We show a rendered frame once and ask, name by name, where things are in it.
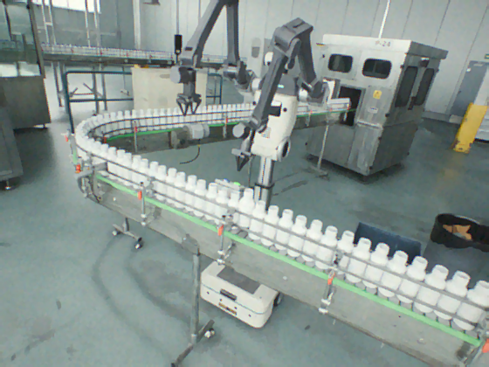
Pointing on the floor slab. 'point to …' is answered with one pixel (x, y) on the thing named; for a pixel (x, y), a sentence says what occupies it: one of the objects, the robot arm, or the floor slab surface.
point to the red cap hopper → (70, 39)
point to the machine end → (375, 100)
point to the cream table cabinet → (161, 89)
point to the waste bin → (458, 246)
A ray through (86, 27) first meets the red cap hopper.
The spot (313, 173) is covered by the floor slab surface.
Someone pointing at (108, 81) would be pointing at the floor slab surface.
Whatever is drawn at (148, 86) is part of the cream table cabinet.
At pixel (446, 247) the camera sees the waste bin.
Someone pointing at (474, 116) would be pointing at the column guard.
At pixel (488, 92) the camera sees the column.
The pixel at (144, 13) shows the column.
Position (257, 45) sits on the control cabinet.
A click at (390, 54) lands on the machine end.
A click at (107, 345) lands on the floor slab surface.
